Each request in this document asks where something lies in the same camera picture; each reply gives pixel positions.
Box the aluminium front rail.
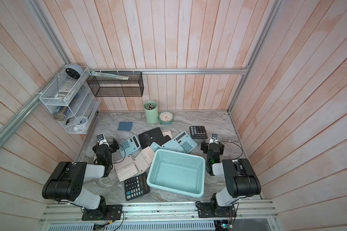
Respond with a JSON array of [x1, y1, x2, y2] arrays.
[[39, 200, 279, 224]]

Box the grey round speaker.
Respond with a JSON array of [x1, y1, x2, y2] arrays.
[[66, 64, 84, 80]]

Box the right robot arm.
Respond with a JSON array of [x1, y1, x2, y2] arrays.
[[200, 141, 261, 212]]

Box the black calculator face down small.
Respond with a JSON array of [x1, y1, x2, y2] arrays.
[[157, 135, 171, 146]]

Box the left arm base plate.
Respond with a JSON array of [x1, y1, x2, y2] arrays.
[[82, 205, 122, 221]]

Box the large teal calculator right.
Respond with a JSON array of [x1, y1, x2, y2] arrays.
[[162, 131, 198, 154]]

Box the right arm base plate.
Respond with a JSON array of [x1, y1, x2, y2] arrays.
[[195, 201, 237, 218]]

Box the pink calculator back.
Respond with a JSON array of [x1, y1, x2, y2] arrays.
[[162, 130, 173, 139]]

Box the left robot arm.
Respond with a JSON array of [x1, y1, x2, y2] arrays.
[[42, 135, 121, 211]]

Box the small teal calculator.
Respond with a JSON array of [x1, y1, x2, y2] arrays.
[[150, 142, 162, 152]]

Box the black calculator back right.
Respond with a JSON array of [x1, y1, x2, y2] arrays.
[[190, 126, 208, 140]]

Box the black calculator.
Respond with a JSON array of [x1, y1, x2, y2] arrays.
[[124, 173, 150, 201], [190, 126, 208, 140]]

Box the green pen cup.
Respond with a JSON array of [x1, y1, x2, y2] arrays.
[[143, 100, 158, 124]]

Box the mint green storage box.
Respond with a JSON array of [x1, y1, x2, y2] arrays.
[[147, 149, 206, 198]]

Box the black calculator front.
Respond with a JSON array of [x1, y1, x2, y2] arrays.
[[124, 173, 150, 201]]

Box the pink calculator face down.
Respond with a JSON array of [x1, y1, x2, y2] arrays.
[[113, 155, 138, 182], [134, 146, 155, 173]]

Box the teal calculator left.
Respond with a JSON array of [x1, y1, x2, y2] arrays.
[[120, 135, 141, 157]]

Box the black calculator face down large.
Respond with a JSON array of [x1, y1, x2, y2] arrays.
[[138, 128, 163, 149]]

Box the white wire shelf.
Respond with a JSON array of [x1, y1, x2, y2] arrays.
[[40, 66, 101, 134]]

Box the ruler on basket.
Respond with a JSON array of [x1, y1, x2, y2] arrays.
[[90, 71, 129, 80]]

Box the black wire basket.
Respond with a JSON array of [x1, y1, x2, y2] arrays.
[[87, 71, 144, 97]]

